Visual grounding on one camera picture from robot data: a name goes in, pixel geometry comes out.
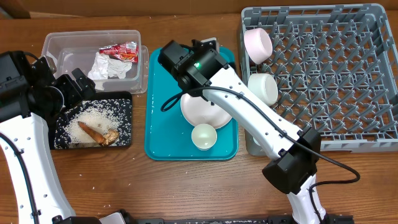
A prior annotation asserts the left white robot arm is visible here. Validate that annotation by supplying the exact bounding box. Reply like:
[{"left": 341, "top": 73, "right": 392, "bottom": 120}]
[{"left": 1, "top": 51, "right": 99, "bottom": 223}]

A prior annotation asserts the teal plastic tray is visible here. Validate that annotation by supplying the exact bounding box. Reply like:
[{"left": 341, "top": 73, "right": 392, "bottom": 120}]
[{"left": 144, "top": 49, "right": 239, "bottom": 161}]

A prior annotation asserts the black waste tray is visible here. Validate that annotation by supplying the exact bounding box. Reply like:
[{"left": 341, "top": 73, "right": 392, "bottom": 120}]
[{"left": 48, "top": 91, "right": 134, "bottom": 151}]

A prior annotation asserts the cream green bowl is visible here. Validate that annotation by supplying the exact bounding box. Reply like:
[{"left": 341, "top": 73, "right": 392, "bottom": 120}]
[{"left": 248, "top": 73, "right": 278, "bottom": 106}]

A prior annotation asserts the brown food scrap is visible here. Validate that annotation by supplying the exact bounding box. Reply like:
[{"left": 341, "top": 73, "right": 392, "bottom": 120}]
[{"left": 104, "top": 129, "right": 119, "bottom": 146}]

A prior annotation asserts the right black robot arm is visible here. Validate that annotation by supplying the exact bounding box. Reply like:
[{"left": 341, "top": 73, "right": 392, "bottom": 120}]
[{"left": 158, "top": 40, "right": 326, "bottom": 223}]

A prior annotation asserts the large white plate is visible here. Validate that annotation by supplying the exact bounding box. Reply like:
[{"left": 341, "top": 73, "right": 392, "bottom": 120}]
[{"left": 180, "top": 93, "right": 232, "bottom": 129}]

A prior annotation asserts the red snack wrapper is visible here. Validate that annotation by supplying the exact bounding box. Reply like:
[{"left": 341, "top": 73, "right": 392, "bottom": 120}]
[{"left": 99, "top": 41, "right": 139, "bottom": 63}]

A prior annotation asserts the clear plastic bin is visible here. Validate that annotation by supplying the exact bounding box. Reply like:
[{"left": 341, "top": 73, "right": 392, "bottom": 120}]
[{"left": 42, "top": 30, "right": 149, "bottom": 94}]

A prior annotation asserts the white napkin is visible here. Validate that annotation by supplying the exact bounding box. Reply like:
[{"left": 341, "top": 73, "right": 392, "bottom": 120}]
[{"left": 88, "top": 52, "right": 137, "bottom": 91}]

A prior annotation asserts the spilled white rice pile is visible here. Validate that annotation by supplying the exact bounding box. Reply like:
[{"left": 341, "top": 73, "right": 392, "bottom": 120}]
[{"left": 53, "top": 98, "right": 132, "bottom": 149}]

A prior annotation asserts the brown carrot stick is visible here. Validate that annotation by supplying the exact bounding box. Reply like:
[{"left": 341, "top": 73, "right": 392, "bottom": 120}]
[{"left": 78, "top": 121, "right": 108, "bottom": 146}]

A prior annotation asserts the small white cup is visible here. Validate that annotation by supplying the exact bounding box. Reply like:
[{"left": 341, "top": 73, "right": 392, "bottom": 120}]
[{"left": 191, "top": 124, "right": 218, "bottom": 151}]

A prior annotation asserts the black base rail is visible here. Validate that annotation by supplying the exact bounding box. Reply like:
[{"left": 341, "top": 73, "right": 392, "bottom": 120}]
[{"left": 52, "top": 207, "right": 355, "bottom": 224}]

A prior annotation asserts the pink bowl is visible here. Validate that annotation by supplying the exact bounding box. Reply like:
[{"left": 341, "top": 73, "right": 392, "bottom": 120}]
[{"left": 244, "top": 28, "right": 273, "bottom": 64}]

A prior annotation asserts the grey dishwasher rack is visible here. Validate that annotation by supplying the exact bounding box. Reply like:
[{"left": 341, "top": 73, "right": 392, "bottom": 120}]
[{"left": 239, "top": 4, "right": 397, "bottom": 152}]

